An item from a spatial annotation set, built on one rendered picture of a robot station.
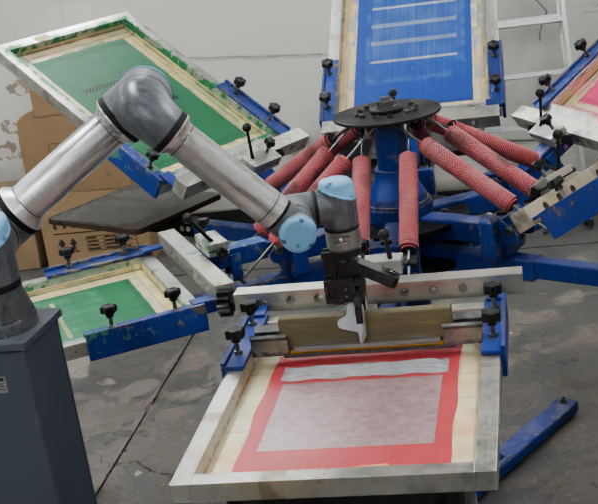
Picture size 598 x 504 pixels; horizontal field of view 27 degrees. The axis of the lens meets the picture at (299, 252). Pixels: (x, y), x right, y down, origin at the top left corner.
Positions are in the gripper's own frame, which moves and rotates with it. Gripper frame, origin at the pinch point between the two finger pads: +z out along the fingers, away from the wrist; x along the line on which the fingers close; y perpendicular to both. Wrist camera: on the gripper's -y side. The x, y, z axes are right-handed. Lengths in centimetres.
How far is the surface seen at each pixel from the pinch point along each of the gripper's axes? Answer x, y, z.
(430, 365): 8.7, -14.2, 4.9
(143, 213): -129, 90, 6
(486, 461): 57, -27, 2
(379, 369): 9.1, -3.3, 4.9
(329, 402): 23.0, 5.6, 5.3
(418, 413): 30.1, -13.2, 5.3
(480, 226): -61, -23, -2
